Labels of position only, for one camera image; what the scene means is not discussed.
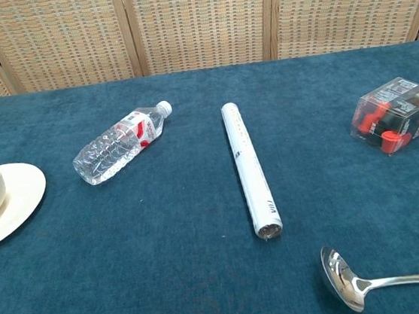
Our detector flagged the white wrapped film roll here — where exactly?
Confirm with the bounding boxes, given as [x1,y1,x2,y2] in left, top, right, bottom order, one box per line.
[220,97,284,245]

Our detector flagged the clear water bottle red label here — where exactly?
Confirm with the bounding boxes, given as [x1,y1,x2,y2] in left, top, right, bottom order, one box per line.
[67,99,181,188]

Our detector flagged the blue table cloth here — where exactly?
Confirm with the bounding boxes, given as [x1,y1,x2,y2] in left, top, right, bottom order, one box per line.
[0,40,419,314]

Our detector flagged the woven bamboo folding screen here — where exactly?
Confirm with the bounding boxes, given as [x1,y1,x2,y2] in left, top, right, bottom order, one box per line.
[0,0,419,99]

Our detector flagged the white round plate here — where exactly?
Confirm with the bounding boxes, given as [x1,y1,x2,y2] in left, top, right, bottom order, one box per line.
[0,159,54,252]

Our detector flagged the clear box red black items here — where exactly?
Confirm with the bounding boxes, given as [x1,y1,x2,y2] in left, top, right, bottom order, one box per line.
[345,74,419,161]

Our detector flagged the steel ladle black handle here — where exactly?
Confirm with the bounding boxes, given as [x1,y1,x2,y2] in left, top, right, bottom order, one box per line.
[318,236,419,314]

